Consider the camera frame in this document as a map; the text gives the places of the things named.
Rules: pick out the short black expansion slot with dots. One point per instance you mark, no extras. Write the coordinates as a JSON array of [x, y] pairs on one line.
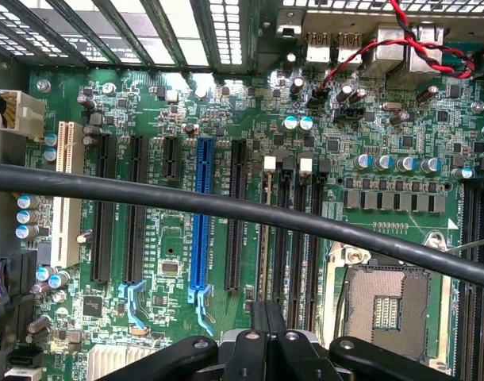
[[171, 158]]

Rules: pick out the metal USB port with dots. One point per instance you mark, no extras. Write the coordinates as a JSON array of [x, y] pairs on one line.
[[318, 49], [349, 49]]

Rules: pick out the green Dell motherboard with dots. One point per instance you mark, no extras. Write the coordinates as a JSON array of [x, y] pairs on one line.
[[385, 119]]

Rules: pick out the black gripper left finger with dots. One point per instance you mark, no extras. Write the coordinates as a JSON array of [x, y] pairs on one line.
[[246, 357]]

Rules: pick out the thin metal locking lever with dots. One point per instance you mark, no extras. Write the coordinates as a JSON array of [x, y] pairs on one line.
[[472, 245]]

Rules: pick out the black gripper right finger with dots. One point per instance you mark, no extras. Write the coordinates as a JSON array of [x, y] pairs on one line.
[[297, 357]]

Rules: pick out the long black expansion slot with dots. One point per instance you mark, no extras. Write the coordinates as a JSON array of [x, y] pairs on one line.
[[137, 158], [106, 158], [238, 166]]

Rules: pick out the open black grey PC case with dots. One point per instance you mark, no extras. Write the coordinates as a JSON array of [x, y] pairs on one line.
[[266, 24]]

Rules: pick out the large metal port block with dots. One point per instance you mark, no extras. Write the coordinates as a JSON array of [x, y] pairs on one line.
[[424, 75], [379, 59]]

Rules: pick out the black RAM slot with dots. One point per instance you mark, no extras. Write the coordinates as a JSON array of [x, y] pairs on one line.
[[284, 186], [305, 166], [467, 222], [317, 190], [481, 222]]

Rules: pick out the white PCI expansion slot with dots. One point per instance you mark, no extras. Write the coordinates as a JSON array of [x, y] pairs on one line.
[[65, 238]]

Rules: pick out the silver finned heatsink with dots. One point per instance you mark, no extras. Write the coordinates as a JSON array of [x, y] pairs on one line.
[[107, 363]]

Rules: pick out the blue expansion slot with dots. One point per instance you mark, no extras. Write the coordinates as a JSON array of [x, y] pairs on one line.
[[204, 166]]

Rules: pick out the white power connector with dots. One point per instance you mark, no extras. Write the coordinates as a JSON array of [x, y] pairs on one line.
[[24, 115]]

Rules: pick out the CPU socket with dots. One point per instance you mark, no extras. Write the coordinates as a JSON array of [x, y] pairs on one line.
[[385, 309]]

